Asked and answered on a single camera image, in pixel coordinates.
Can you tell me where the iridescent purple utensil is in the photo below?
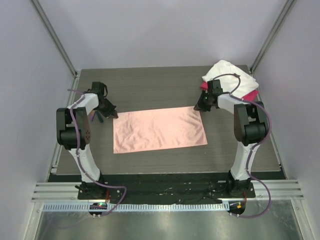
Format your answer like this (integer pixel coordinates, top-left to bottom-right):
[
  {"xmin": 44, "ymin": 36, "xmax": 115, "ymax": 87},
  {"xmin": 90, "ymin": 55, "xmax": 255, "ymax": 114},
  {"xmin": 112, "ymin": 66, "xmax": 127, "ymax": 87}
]
[{"xmin": 90, "ymin": 110, "xmax": 96, "ymax": 122}]

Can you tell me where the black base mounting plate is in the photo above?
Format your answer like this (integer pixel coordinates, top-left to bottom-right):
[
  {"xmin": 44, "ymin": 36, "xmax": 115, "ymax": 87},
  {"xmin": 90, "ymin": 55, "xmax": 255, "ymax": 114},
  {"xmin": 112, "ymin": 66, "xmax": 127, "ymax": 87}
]
[{"xmin": 76, "ymin": 173, "xmax": 256, "ymax": 205}]

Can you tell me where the grey aluminium corner post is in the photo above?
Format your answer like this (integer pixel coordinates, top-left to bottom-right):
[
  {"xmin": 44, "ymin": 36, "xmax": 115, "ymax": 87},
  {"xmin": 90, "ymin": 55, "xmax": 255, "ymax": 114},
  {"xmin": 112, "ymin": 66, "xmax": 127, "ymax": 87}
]
[{"xmin": 249, "ymin": 0, "xmax": 297, "ymax": 74}]

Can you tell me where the dark green handled utensil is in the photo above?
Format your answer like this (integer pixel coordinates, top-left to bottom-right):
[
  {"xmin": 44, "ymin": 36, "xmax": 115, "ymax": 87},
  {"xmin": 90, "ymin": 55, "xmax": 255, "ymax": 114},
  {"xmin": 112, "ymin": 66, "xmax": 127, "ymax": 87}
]
[{"xmin": 96, "ymin": 111, "xmax": 104, "ymax": 123}]

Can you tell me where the pink satin napkin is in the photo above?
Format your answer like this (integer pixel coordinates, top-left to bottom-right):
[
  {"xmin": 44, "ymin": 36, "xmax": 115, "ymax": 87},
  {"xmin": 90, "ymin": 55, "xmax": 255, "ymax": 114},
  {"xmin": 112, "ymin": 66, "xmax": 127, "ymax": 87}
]
[{"xmin": 113, "ymin": 106, "xmax": 208, "ymax": 154}]

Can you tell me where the grey left corner post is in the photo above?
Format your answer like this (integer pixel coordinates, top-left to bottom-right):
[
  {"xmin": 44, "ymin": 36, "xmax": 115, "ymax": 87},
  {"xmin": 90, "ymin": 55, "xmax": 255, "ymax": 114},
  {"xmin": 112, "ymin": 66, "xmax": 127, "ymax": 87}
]
[{"xmin": 29, "ymin": 0, "xmax": 77, "ymax": 78}]

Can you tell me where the white folded cloth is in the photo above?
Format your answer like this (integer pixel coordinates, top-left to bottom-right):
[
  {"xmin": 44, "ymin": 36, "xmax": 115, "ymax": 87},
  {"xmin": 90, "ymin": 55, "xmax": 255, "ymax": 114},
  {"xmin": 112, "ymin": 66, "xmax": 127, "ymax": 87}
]
[{"xmin": 202, "ymin": 60, "xmax": 259, "ymax": 99}]

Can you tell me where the aluminium front rail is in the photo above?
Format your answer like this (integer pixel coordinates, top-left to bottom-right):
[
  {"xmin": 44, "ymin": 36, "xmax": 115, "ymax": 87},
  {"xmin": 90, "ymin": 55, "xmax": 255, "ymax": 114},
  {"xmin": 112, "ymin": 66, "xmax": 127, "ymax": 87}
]
[{"xmin": 31, "ymin": 179, "xmax": 304, "ymax": 203}]

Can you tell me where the magenta folded cloth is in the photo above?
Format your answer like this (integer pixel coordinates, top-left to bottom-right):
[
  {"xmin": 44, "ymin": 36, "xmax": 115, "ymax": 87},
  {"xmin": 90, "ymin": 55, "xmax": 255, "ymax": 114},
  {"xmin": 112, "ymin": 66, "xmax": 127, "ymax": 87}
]
[{"xmin": 200, "ymin": 81, "xmax": 259, "ymax": 101}]

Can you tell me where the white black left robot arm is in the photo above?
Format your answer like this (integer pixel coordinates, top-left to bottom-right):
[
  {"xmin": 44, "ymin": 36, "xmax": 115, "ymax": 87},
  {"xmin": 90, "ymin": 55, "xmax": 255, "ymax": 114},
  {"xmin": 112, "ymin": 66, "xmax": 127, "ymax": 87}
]
[{"xmin": 56, "ymin": 81, "xmax": 118, "ymax": 200}]

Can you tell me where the white slotted cable duct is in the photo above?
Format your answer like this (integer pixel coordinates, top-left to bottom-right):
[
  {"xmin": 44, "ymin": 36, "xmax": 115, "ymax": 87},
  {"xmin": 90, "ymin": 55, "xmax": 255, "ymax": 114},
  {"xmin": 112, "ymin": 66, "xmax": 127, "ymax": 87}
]
[{"xmin": 42, "ymin": 202, "xmax": 230, "ymax": 212}]

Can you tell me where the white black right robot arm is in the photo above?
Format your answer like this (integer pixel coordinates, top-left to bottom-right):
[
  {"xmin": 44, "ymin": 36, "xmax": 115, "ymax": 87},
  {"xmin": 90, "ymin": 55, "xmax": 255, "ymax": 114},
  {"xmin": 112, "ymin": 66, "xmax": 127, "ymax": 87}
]
[{"xmin": 194, "ymin": 79, "xmax": 270, "ymax": 198}]

